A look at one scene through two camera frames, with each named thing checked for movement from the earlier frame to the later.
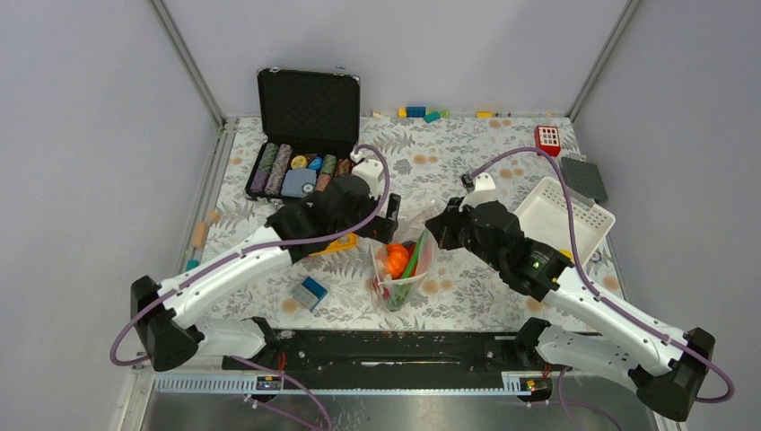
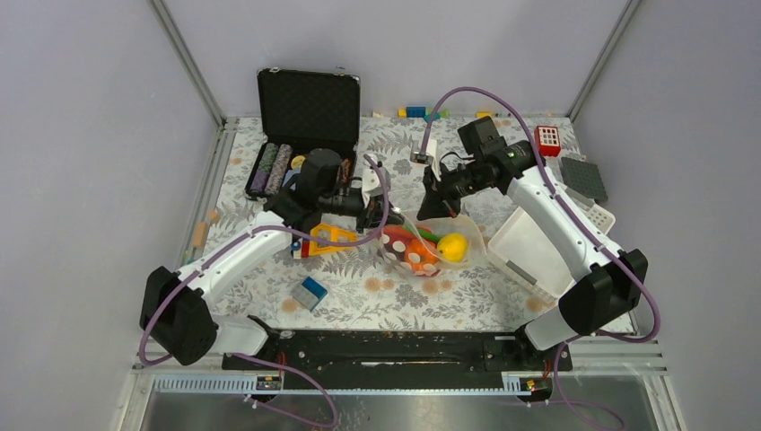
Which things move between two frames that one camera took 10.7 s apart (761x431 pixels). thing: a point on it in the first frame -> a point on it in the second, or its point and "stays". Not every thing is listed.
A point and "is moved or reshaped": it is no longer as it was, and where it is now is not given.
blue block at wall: (415, 111) stays
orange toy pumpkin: (397, 258) -> (422, 257)
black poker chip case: (309, 127) stays
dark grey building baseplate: (583, 178) stays
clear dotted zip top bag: (400, 268) is moved or reshaped
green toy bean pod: (403, 288) -> (423, 233)
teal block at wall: (432, 117) stays
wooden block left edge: (200, 234) stays
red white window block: (547, 137) stays
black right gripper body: (459, 233) -> (452, 186)
